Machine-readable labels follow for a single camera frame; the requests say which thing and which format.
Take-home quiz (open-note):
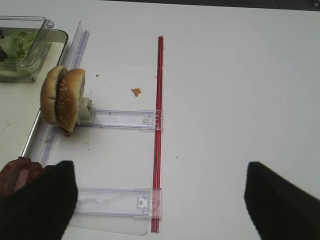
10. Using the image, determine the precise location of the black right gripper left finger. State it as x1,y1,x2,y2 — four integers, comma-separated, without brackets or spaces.
0,161,78,240

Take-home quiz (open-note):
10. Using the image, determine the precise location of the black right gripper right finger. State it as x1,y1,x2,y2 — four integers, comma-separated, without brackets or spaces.
244,161,320,240

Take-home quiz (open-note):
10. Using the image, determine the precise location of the red meat patty left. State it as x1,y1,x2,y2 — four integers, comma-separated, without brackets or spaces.
0,157,44,200

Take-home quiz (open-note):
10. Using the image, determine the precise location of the green lettuce pile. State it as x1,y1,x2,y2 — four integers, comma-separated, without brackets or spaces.
0,28,38,77

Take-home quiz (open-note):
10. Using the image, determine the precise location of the clear long divider right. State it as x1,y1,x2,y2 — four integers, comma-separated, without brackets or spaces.
23,24,94,167

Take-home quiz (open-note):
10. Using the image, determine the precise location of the metal tray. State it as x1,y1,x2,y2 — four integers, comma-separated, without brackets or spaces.
0,29,69,164

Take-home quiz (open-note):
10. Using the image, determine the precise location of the white pusher block bun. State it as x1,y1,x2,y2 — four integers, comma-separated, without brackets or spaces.
77,97,95,125

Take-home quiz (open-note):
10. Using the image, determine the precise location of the sesame bun outer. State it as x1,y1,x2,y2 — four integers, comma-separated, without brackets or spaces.
40,65,68,127

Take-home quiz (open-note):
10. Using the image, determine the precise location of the sesame bun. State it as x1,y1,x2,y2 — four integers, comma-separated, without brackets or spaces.
40,65,68,127
56,68,86,132

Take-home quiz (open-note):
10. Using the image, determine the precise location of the red strip right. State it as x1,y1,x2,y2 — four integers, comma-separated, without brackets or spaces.
151,35,164,233

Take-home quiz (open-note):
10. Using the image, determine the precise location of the sesame bun inner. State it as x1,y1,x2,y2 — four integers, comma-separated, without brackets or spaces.
56,68,86,132

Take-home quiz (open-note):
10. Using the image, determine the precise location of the orange crumb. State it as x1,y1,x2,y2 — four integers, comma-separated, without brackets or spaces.
131,88,142,97

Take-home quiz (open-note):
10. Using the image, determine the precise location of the clear plastic salad container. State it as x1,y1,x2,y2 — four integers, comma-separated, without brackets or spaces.
0,15,54,83

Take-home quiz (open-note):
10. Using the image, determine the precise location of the clear rail right lower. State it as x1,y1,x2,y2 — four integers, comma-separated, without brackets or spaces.
74,188,162,220

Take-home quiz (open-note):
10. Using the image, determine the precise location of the clear rail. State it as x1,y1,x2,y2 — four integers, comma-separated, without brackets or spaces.
74,188,162,220
76,109,163,131

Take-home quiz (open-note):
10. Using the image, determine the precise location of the clear rail right upper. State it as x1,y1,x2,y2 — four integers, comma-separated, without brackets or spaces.
76,109,163,131

